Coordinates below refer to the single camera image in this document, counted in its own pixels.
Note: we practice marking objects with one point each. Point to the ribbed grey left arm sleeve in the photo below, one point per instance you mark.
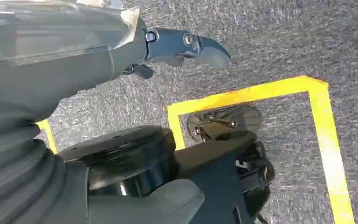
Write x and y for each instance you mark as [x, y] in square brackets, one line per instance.
[12, 179]

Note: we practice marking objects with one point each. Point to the yellow floor tape square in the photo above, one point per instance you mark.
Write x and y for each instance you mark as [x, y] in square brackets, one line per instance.
[332, 154]

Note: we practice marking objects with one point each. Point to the yellow floor tape strip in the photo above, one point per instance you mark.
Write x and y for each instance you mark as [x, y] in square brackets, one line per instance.
[47, 136]

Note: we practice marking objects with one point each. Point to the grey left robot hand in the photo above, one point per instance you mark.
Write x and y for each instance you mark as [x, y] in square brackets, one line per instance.
[43, 61]

